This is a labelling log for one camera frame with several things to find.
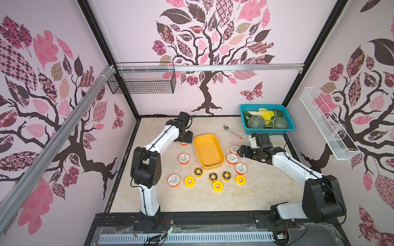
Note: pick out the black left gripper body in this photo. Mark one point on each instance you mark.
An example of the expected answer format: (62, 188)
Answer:
(185, 137)

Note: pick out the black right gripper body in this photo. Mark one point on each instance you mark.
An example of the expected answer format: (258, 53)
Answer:
(246, 151)

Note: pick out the orange tape roll mid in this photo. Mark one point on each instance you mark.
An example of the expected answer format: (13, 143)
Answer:
(184, 159)
(232, 159)

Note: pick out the yellow plastic storage box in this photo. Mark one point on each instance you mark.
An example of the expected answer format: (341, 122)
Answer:
(209, 151)

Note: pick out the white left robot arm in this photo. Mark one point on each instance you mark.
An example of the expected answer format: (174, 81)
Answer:
(146, 169)

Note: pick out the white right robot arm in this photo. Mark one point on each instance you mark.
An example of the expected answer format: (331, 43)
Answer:
(322, 199)

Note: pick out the black yellow tape roll right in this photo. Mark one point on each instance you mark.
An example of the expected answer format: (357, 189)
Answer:
(226, 176)

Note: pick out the black yellow tape roll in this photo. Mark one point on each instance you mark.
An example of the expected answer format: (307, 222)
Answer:
(226, 176)
(198, 172)
(212, 177)

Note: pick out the black yellow tape roll left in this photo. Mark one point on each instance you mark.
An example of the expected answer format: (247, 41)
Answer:
(198, 172)

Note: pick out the black yellow tape roll centre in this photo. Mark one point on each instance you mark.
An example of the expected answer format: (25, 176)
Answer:
(212, 177)

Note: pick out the yellow tape roll centre front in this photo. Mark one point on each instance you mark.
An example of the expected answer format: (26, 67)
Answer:
(217, 186)

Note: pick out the green melon left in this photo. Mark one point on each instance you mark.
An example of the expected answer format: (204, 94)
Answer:
(256, 122)

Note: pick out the green melon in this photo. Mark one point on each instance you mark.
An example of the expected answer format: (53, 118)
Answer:
(256, 122)
(280, 123)

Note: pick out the green melon right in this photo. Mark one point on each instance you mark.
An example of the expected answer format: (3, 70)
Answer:
(280, 123)

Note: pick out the teal plastic basket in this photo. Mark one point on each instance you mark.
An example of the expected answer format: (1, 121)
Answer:
(269, 128)

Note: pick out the yellow toy corn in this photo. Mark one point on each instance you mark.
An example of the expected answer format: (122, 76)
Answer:
(264, 113)

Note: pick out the spoon with pink handle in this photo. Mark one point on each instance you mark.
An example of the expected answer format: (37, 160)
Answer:
(233, 133)

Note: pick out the aluminium rail back wall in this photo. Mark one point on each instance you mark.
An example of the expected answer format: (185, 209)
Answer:
(196, 68)

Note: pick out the aluminium rail wall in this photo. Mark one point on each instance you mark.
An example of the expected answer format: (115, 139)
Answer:
(196, 68)
(31, 177)

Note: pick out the black wire wall basket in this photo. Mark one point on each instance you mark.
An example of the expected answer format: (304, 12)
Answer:
(143, 78)

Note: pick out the white wire wall shelf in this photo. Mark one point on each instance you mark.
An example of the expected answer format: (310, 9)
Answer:
(321, 109)

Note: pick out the black base frame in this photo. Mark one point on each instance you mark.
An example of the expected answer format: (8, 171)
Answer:
(286, 233)

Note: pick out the white slotted cable duct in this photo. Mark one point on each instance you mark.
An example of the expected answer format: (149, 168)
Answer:
(188, 238)

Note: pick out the aluminium rail left wall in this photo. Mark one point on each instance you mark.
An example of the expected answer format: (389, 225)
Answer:
(31, 177)

